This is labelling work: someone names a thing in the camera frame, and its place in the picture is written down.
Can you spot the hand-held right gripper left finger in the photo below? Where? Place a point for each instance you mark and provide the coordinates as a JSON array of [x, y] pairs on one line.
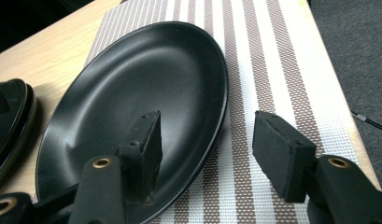
[[138, 155]]

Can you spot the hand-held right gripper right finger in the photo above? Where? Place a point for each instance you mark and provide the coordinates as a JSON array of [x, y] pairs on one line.
[[282, 155]]

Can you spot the black round plate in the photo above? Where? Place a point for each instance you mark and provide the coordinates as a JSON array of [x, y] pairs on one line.
[[22, 155], [142, 81], [6, 115]]

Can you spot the striped woven placemat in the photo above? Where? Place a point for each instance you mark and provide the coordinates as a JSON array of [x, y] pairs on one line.
[[266, 68]]

